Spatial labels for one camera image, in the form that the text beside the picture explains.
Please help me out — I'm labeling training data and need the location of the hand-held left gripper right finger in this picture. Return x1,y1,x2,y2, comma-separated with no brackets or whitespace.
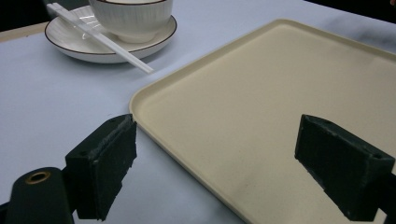
294,113,396,223

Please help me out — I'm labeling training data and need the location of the beige plastic tray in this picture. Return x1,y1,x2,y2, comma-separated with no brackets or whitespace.
128,18,396,224

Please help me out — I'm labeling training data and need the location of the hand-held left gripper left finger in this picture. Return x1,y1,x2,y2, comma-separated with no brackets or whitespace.
64,113,138,222

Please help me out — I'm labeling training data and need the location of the white plate with dark rim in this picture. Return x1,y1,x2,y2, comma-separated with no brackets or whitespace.
44,5,178,64

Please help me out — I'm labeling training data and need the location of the white ribbed bowl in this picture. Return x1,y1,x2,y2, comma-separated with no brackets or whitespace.
88,0,174,44

